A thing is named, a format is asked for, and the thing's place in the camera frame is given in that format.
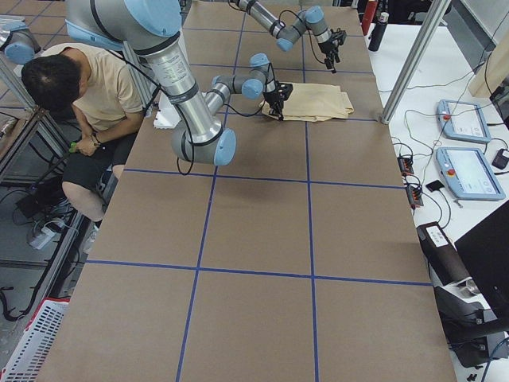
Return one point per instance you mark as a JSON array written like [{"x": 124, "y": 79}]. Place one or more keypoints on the beige printed t-shirt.
[{"x": 316, "y": 103}]

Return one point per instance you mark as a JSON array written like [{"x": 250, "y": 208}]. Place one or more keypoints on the teach pendant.
[
  {"x": 463, "y": 121},
  {"x": 468, "y": 175}
]

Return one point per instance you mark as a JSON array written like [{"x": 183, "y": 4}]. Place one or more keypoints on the white perforated plastic basket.
[{"x": 36, "y": 341}]

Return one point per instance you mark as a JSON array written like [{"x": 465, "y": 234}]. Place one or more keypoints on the aluminium frame post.
[{"x": 421, "y": 42}]

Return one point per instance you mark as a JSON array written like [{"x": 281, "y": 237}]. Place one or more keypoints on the near teach pendant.
[{"x": 468, "y": 175}]

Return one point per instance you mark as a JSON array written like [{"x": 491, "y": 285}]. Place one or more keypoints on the red cylindrical bottle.
[{"x": 368, "y": 15}]

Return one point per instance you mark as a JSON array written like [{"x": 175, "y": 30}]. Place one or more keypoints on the black steel-capped water bottle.
[{"x": 378, "y": 31}]

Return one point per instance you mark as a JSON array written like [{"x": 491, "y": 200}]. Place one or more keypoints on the seated person in beige shirt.
[{"x": 100, "y": 90}]

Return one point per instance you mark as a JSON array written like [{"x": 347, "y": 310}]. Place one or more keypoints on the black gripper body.
[
  {"x": 328, "y": 49},
  {"x": 273, "y": 96}
]

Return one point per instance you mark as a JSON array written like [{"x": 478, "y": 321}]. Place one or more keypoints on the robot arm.
[
  {"x": 152, "y": 29},
  {"x": 306, "y": 21}
]

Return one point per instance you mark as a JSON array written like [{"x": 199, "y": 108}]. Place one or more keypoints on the black monitor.
[{"x": 484, "y": 252}]

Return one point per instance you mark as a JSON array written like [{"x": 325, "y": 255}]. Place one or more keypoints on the green object in hand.
[{"x": 72, "y": 149}]

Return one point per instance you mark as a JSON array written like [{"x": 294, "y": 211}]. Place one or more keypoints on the far teach pendant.
[{"x": 463, "y": 121}]

